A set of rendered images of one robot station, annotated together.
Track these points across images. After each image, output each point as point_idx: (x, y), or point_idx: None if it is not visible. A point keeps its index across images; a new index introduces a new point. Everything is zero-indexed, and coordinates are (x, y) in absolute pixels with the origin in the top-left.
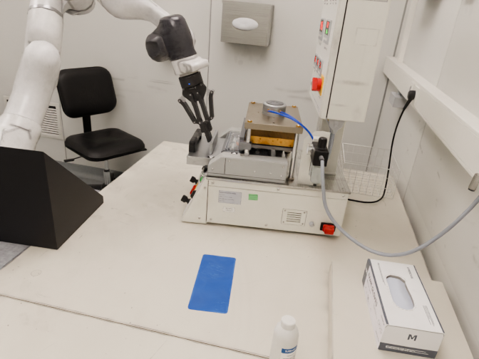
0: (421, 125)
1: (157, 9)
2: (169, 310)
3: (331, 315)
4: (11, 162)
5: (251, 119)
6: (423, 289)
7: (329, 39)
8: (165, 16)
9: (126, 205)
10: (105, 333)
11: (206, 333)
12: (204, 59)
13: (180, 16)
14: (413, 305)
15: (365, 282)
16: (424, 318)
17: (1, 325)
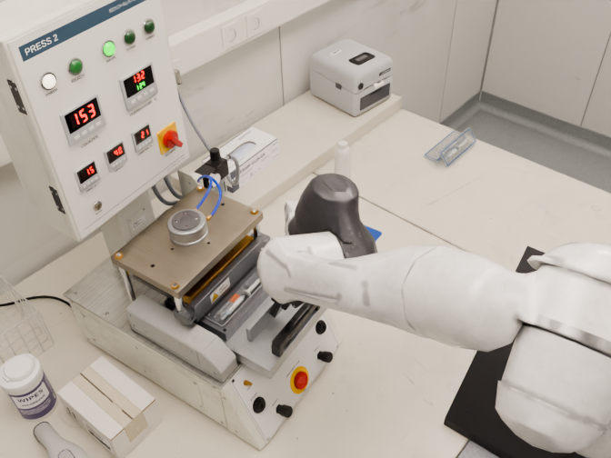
0: None
1: (330, 259)
2: (397, 235)
3: (285, 182)
4: None
5: (244, 220)
6: (223, 146)
7: (158, 82)
8: (349, 185)
9: (408, 405)
10: (449, 233)
11: (376, 213)
12: (290, 204)
13: (320, 175)
14: (243, 144)
15: (239, 182)
16: (250, 134)
17: None
